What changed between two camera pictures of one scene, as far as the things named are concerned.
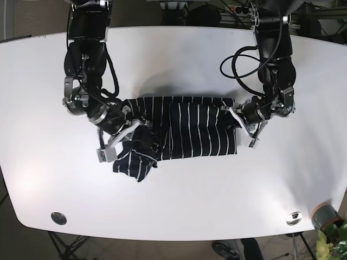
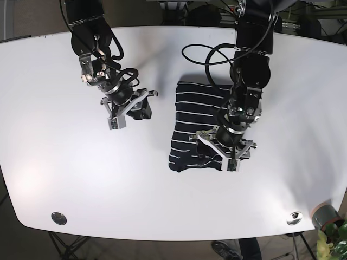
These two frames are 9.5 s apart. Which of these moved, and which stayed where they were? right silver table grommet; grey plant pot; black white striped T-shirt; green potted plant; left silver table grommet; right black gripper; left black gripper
Moved: right black gripper; black white striped T-shirt; left black gripper
Stayed: right silver table grommet; left silver table grommet; green potted plant; grey plant pot
